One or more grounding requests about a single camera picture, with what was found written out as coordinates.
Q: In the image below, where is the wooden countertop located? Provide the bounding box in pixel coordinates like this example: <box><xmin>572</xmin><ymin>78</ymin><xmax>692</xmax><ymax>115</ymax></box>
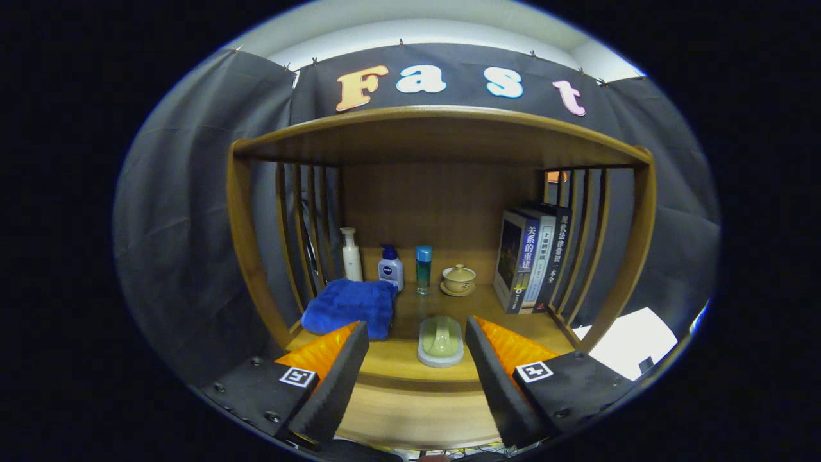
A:
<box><xmin>285</xmin><ymin>282</ymin><xmax>578</xmax><ymax>392</ymax></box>

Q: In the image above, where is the white bottle with blue cap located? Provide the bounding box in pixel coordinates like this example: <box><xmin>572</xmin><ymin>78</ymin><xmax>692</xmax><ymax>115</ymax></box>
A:
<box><xmin>378</xmin><ymin>244</ymin><xmax>405</xmax><ymax>293</ymax></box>

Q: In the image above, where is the blue towel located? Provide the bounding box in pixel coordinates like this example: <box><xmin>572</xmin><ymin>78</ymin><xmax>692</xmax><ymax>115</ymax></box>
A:
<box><xmin>301</xmin><ymin>278</ymin><xmax>398</xmax><ymax>341</ymax></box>

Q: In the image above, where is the blue spine book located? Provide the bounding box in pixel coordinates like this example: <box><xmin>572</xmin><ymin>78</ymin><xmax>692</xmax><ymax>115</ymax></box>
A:
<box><xmin>493</xmin><ymin>210</ymin><xmax>541</xmax><ymax>315</ymax></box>

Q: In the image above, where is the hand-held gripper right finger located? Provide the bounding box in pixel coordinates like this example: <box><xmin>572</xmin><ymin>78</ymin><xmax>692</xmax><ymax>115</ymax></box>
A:
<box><xmin>465</xmin><ymin>315</ymin><xmax>637</xmax><ymax>450</ymax></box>

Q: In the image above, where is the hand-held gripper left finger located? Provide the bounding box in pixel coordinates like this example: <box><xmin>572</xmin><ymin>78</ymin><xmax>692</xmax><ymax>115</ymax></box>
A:
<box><xmin>200</xmin><ymin>320</ymin><xmax>371</xmax><ymax>450</ymax></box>

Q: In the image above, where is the teal glass bottle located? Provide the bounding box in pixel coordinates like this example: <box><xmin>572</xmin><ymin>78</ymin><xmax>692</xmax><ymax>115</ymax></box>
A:
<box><xmin>415</xmin><ymin>245</ymin><xmax>433</xmax><ymax>296</ymax></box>

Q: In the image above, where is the wooden cabinet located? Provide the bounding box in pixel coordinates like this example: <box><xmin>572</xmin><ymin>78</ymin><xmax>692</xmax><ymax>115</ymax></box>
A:
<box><xmin>226</xmin><ymin>105</ymin><xmax>658</xmax><ymax>453</ymax></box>

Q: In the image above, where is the tan lidded teacup with saucer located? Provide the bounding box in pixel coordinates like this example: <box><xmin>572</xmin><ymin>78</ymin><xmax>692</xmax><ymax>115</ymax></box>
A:
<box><xmin>439</xmin><ymin>264</ymin><xmax>477</xmax><ymax>297</ymax></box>

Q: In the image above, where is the wooden drawer with black knob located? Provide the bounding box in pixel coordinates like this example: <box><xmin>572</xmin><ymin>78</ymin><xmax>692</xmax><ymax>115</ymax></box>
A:
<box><xmin>334</xmin><ymin>379</ymin><xmax>507</xmax><ymax>452</ymax></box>

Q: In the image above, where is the white side cabinet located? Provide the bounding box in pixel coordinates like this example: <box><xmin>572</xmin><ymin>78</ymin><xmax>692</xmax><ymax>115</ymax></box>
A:
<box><xmin>572</xmin><ymin>307</ymin><xmax>679</xmax><ymax>381</ymax></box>

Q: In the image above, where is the white pump bottle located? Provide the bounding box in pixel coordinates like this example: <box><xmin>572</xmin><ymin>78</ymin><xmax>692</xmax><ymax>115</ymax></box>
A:
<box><xmin>340</xmin><ymin>227</ymin><xmax>364</xmax><ymax>283</ymax></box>

